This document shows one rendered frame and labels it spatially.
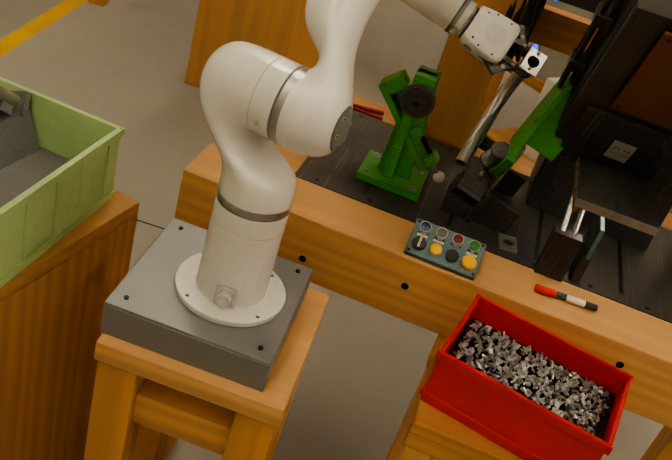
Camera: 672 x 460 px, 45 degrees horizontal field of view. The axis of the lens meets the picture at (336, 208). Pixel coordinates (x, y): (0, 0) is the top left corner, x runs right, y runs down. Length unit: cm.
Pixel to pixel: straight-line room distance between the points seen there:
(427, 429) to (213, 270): 46
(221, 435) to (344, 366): 130
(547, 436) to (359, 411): 120
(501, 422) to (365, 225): 50
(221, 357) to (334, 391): 131
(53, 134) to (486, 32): 93
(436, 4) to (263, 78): 67
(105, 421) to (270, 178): 53
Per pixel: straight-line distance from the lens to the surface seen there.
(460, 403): 146
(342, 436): 248
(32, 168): 174
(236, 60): 118
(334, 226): 164
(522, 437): 146
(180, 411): 141
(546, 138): 174
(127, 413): 144
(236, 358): 130
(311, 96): 114
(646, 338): 174
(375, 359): 275
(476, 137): 183
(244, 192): 122
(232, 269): 130
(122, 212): 174
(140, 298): 134
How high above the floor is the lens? 180
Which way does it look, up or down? 32 degrees down
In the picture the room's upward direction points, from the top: 18 degrees clockwise
